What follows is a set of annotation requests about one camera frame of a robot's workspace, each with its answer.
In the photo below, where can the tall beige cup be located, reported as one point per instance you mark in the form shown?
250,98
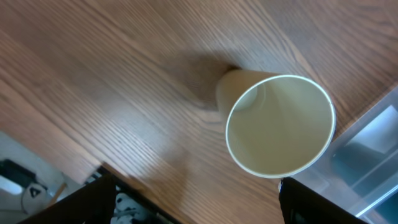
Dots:
275,125

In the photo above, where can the clear plastic storage bin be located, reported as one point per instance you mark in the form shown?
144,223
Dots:
358,171

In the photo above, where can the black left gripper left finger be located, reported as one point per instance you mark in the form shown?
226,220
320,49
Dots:
93,203

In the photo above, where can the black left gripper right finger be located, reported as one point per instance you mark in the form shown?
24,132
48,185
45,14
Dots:
301,205

